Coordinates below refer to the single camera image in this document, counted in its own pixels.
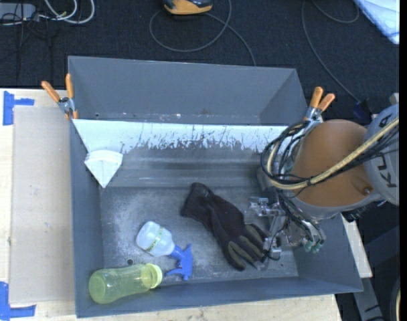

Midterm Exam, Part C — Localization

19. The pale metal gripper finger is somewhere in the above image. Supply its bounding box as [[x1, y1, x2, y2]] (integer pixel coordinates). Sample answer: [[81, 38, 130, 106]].
[[244, 196, 274, 227], [253, 233, 283, 271]]

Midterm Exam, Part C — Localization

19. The dark brown glove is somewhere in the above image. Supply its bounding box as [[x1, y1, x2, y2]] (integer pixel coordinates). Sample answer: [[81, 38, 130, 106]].
[[179, 182, 270, 272]]

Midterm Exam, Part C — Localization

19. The white spray bottle blue trigger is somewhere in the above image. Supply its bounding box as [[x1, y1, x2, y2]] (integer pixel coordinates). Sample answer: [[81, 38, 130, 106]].
[[135, 221, 194, 282]]

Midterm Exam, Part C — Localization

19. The grey metal bin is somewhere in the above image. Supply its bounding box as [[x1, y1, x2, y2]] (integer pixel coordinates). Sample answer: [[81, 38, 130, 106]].
[[66, 55, 364, 318]]

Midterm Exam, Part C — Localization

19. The yellow-green plastic bottle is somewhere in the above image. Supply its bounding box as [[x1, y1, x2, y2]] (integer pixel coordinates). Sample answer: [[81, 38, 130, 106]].
[[88, 262, 164, 305]]

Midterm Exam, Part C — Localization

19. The pale flat board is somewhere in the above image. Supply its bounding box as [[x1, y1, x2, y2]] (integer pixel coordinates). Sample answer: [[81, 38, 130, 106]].
[[8, 105, 76, 304]]

